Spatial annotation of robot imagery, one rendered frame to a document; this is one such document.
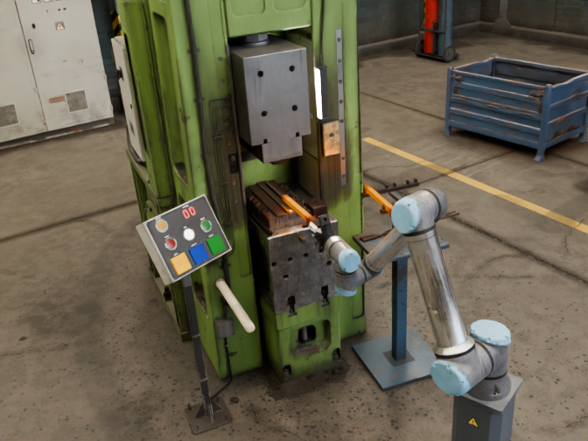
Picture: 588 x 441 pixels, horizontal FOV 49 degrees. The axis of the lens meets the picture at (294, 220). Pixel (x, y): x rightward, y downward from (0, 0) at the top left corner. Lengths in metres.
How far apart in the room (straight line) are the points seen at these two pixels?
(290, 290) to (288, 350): 0.38
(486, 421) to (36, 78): 6.48
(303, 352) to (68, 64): 5.35
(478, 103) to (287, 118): 3.99
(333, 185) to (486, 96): 3.56
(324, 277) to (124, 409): 1.27
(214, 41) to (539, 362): 2.41
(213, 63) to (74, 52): 5.19
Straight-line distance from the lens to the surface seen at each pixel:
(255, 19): 2.97
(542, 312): 4.23
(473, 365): 2.42
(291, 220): 3.15
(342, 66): 3.19
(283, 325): 3.36
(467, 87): 6.80
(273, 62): 2.87
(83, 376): 3.95
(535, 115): 6.40
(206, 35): 2.90
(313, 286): 3.31
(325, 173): 3.30
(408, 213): 2.22
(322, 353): 3.58
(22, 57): 7.92
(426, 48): 10.43
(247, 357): 3.64
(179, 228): 2.80
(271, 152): 2.98
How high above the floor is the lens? 2.36
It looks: 27 degrees down
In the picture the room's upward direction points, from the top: 4 degrees counter-clockwise
